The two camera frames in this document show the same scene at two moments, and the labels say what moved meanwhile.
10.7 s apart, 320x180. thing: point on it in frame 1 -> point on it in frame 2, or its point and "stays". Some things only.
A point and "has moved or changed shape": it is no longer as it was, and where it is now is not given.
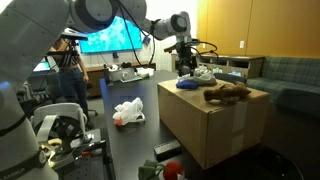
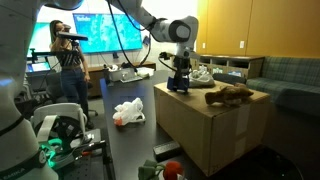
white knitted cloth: (202, 75) has moved or changed shape
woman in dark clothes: (71, 68) stays
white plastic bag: (129, 112) stays
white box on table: (125, 75) stays
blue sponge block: (187, 84) -> (182, 83)
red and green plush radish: (172, 170) stays
